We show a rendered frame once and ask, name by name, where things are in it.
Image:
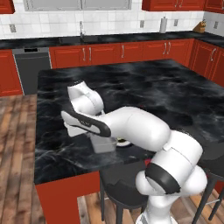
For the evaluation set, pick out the grey dishwasher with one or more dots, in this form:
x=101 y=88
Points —
x=32 y=70

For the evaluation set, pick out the black round bar stool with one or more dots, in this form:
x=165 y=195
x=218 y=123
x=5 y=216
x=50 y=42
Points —
x=215 y=167
x=122 y=186

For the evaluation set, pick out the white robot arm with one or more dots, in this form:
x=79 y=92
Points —
x=140 y=128

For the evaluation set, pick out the red cabinet run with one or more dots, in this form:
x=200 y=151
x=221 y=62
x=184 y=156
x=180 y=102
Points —
x=175 y=4
x=10 y=73
x=131 y=52
x=208 y=59

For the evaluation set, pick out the red upper cabinet run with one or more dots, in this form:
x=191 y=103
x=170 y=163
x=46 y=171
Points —
x=175 y=4

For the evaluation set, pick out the grey wall outlet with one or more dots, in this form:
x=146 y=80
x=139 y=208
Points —
x=176 y=22
x=215 y=25
x=142 y=24
x=12 y=28

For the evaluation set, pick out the silver sink tap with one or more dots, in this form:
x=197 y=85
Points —
x=81 y=29

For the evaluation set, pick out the red lower cabinet run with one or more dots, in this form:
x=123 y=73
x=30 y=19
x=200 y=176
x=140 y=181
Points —
x=131 y=52
x=10 y=73
x=208 y=59

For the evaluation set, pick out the white plate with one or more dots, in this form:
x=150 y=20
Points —
x=123 y=143

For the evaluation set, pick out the black sink basin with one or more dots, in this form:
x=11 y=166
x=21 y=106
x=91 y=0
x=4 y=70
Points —
x=77 y=39

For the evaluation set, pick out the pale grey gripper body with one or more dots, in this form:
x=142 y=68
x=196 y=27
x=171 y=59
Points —
x=103 y=144

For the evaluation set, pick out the white paper towel roll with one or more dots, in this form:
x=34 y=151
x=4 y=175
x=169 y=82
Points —
x=163 y=25

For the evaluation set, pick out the red island cabinet base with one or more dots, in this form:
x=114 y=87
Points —
x=59 y=198

